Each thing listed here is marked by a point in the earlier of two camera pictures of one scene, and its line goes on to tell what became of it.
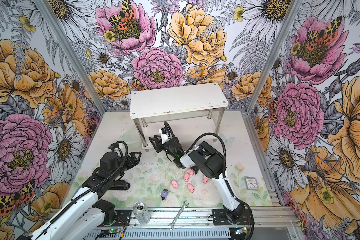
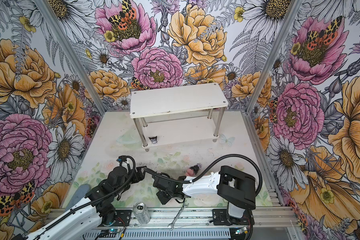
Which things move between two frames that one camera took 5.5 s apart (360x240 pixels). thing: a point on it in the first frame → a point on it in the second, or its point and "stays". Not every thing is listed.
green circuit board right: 242,230 stays
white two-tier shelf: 193,110 stays
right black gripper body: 161,146 → 164,196
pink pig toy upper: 186,176 stays
